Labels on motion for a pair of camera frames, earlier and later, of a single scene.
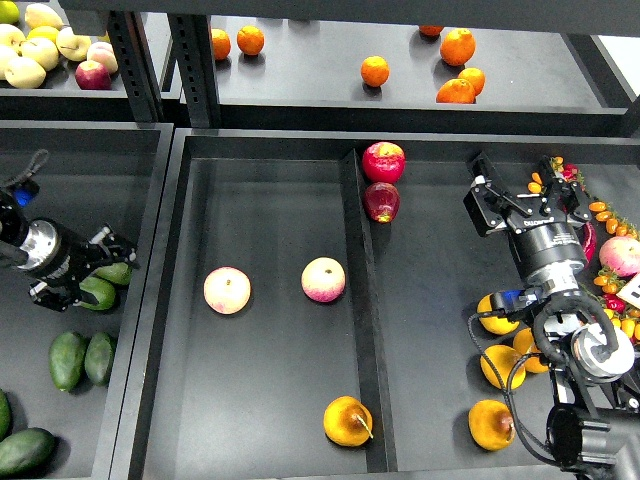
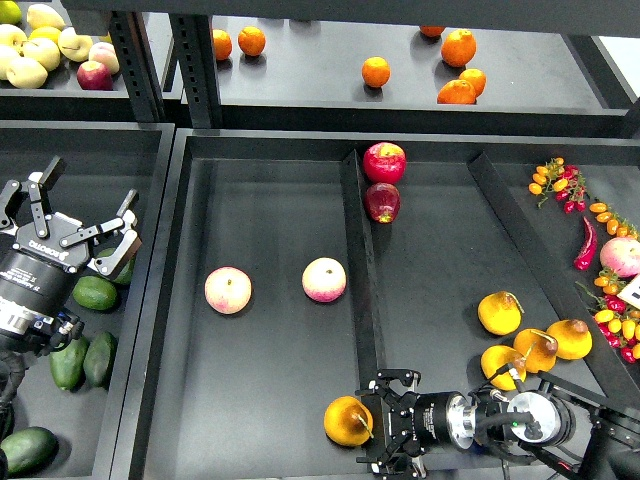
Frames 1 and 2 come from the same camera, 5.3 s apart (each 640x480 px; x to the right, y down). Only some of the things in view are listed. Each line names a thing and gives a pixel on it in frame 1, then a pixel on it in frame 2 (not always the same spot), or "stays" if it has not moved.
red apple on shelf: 91,75 stays
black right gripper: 549,251 to 417,421
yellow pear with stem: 348,422 stays
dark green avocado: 99,357 stays
